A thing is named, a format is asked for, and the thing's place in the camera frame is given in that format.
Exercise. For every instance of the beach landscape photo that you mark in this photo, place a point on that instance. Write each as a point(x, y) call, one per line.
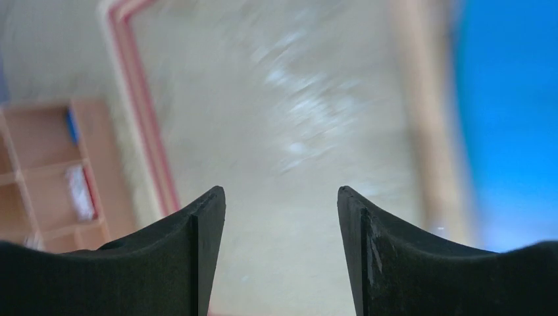
point(506, 79)

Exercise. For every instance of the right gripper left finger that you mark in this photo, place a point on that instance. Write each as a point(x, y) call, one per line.
point(166, 268)

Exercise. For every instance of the orange plastic desk organizer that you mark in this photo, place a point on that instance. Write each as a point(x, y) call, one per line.
point(36, 150)

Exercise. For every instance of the small red white box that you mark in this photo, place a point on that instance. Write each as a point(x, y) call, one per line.
point(79, 193)

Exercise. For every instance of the brown cardboard backing board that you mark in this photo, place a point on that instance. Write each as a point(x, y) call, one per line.
point(422, 30)

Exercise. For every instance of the pink wooden photo frame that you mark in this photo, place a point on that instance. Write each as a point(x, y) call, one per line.
point(115, 18)

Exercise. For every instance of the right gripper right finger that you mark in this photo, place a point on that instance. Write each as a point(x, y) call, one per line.
point(397, 268)

